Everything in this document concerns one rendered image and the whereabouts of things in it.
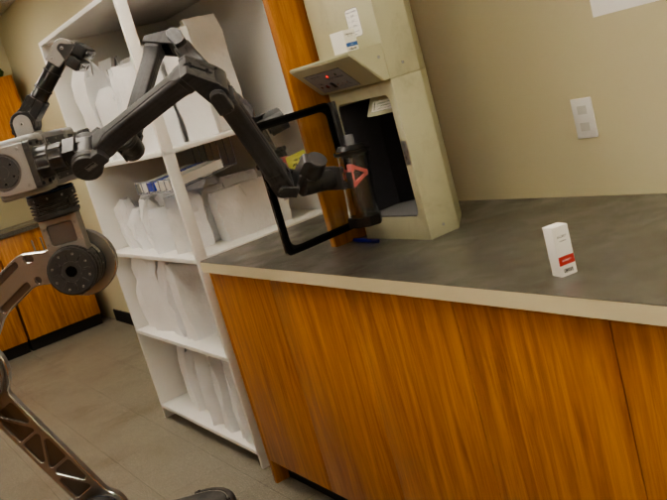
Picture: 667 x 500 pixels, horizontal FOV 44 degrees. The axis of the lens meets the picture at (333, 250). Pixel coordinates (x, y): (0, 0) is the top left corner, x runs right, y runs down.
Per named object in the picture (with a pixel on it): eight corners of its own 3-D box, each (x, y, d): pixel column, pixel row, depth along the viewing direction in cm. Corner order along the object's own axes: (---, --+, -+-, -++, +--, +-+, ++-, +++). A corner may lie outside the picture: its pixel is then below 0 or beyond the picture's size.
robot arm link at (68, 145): (56, 141, 207) (55, 155, 204) (94, 130, 207) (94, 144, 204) (71, 167, 214) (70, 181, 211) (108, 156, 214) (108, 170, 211)
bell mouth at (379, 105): (400, 105, 257) (395, 88, 256) (437, 98, 242) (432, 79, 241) (355, 119, 248) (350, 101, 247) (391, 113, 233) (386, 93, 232)
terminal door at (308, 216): (361, 224, 260) (328, 101, 252) (288, 257, 242) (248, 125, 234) (360, 225, 261) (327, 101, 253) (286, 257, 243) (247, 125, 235)
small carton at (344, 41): (345, 53, 232) (340, 32, 231) (359, 49, 229) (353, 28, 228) (334, 56, 229) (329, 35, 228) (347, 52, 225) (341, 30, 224)
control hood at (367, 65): (328, 94, 254) (319, 62, 252) (391, 78, 226) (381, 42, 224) (297, 103, 248) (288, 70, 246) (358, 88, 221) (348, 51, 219)
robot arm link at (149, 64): (153, 43, 275) (142, 24, 265) (192, 45, 272) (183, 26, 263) (118, 161, 259) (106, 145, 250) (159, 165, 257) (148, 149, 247)
